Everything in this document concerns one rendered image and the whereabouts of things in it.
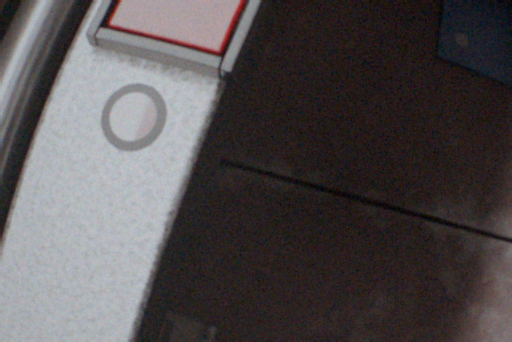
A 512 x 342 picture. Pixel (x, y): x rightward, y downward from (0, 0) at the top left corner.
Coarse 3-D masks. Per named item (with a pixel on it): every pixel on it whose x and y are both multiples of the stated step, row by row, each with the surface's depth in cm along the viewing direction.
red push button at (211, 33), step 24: (120, 0) 55; (144, 0) 55; (168, 0) 55; (192, 0) 55; (216, 0) 55; (240, 0) 55; (120, 24) 55; (144, 24) 55; (168, 24) 54; (192, 24) 54; (216, 24) 54; (192, 48) 54; (216, 48) 54
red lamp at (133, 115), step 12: (132, 96) 55; (144, 96) 55; (120, 108) 55; (132, 108) 55; (144, 108) 55; (120, 120) 55; (132, 120) 55; (144, 120) 55; (120, 132) 55; (132, 132) 55; (144, 132) 55
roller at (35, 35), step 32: (32, 0) 57; (64, 0) 57; (32, 32) 56; (64, 32) 57; (0, 64) 56; (32, 64) 56; (0, 96) 55; (32, 96) 56; (0, 128) 55; (0, 160) 55; (0, 192) 55; (0, 224) 56
